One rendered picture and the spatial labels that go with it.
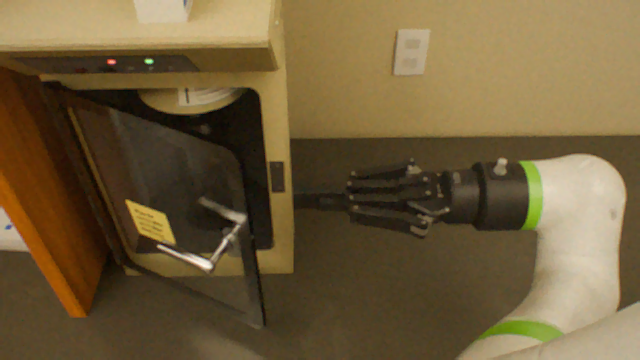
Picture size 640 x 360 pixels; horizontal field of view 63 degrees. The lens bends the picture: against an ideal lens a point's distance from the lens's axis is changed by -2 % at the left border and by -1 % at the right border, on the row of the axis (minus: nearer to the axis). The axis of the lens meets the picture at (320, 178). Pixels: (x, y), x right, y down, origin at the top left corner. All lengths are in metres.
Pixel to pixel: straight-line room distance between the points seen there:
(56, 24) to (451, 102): 0.93
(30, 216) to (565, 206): 0.73
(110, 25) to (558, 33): 0.96
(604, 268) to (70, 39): 0.67
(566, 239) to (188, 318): 0.64
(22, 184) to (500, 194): 0.65
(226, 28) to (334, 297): 0.59
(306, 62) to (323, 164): 0.24
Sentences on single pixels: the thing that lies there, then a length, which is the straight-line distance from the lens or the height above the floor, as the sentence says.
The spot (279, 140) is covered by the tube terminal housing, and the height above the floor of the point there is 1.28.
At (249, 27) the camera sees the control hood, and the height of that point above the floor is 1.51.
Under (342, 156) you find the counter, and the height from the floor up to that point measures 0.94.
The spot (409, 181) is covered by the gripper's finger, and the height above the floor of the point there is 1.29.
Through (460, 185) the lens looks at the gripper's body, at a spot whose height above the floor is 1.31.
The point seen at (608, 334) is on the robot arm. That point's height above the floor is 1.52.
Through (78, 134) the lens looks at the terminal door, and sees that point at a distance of 0.80.
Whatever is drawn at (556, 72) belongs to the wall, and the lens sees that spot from 1.35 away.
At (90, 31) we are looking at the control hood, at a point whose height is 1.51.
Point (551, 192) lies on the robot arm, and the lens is 0.71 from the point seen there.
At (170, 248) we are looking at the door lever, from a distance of 0.75.
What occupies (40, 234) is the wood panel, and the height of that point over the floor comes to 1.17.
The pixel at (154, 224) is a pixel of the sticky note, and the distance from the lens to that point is 0.84.
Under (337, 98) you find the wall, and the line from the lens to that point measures 1.27.
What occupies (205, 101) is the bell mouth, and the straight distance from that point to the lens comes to 0.78.
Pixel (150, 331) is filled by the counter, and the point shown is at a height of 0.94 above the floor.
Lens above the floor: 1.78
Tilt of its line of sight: 45 degrees down
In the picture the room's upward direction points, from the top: straight up
